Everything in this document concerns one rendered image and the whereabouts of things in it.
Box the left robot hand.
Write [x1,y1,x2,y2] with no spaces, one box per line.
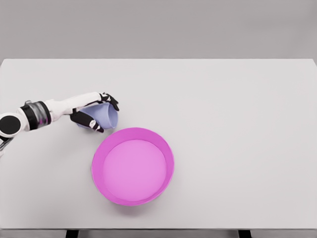
[62,91,120,134]

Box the light blue cup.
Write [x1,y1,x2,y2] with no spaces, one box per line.
[75,103,119,130]

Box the pink round plate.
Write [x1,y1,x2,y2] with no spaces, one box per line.
[92,127,175,206]

